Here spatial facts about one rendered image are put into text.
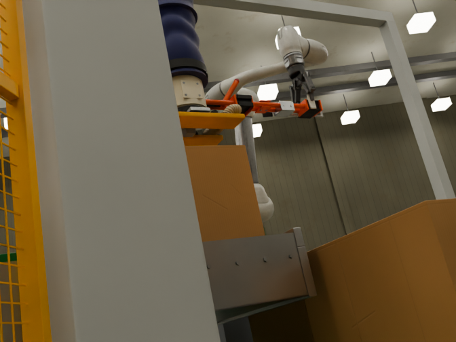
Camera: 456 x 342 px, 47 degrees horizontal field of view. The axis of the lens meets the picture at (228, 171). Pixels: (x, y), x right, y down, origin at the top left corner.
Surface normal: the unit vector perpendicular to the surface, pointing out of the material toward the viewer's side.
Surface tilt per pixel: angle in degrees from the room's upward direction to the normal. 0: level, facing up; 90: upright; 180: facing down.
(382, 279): 90
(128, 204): 90
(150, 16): 90
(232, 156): 90
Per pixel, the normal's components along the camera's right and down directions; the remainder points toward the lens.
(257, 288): 0.42, -0.37
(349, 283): -0.89, 0.03
